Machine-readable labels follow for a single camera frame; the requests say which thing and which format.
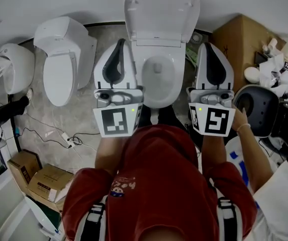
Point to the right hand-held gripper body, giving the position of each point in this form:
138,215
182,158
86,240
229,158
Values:
212,120

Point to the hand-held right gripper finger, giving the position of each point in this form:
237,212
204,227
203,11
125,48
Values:
228,76
201,71

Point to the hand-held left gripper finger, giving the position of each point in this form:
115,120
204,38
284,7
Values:
130,71
99,74

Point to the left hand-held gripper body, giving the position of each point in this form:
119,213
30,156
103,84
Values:
116,120

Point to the white toilet seat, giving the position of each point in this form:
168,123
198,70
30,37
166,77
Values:
160,102

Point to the person's right forearm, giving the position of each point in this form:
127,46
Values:
212,152

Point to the person's left forearm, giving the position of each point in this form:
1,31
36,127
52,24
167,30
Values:
107,154

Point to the white toilet bowl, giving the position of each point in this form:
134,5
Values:
158,81

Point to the white toilet with closed lid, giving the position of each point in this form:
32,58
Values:
60,69

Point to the white toilet lid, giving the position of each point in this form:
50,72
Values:
161,11

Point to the white round toilet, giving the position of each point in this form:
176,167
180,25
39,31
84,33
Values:
20,66

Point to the green packet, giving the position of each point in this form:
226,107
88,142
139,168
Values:
191,55

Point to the white round ball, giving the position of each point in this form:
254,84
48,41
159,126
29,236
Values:
251,75

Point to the person's left leg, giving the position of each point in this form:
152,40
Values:
145,117

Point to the person's leg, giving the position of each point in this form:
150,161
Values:
5,114
145,117
170,117

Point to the large cardboard box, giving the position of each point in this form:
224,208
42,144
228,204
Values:
244,46

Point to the white round floor drain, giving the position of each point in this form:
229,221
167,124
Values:
196,38

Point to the person's right leg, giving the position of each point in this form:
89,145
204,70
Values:
170,117

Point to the pile of white paper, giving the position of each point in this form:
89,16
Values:
277,69

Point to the white power strip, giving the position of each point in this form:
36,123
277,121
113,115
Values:
67,139

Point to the person's red shirt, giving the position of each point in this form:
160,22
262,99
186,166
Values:
158,179

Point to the cardboard box with white label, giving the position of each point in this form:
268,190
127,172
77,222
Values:
50,181

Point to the small cardboard box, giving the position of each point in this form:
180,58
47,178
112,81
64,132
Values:
23,166

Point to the white curved panel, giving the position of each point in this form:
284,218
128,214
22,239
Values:
40,215

